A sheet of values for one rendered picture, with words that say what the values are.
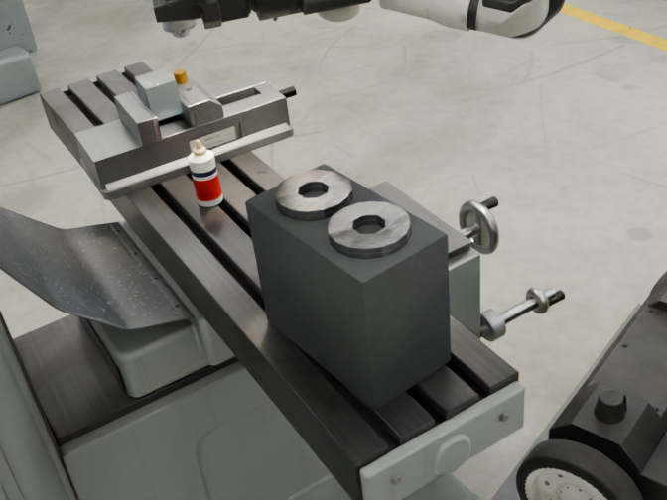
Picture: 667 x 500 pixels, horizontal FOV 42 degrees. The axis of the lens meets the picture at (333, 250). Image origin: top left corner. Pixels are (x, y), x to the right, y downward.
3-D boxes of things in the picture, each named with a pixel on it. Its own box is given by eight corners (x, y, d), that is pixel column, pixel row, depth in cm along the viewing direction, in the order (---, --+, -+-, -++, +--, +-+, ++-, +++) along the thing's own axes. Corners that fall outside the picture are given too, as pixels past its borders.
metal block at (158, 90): (171, 100, 149) (163, 67, 146) (183, 112, 145) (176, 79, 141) (142, 109, 147) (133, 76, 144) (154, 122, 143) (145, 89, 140)
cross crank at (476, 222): (476, 230, 186) (476, 184, 179) (514, 256, 177) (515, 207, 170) (416, 259, 180) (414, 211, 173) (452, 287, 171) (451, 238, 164)
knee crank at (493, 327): (551, 291, 181) (553, 268, 178) (572, 306, 177) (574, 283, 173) (468, 334, 173) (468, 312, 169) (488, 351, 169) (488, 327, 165)
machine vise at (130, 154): (260, 105, 164) (251, 51, 157) (296, 135, 153) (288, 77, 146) (80, 165, 152) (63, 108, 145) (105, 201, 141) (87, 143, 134)
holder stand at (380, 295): (338, 280, 118) (323, 152, 106) (453, 361, 103) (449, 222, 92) (266, 320, 113) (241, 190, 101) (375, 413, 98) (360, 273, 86)
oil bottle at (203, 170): (216, 190, 140) (203, 131, 134) (227, 201, 137) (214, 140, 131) (194, 199, 139) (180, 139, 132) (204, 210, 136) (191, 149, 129)
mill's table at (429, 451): (148, 90, 193) (140, 57, 188) (531, 428, 104) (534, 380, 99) (47, 124, 184) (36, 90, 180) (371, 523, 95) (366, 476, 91)
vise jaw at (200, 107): (198, 91, 155) (193, 71, 152) (224, 117, 145) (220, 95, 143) (166, 102, 153) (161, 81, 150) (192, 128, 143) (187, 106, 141)
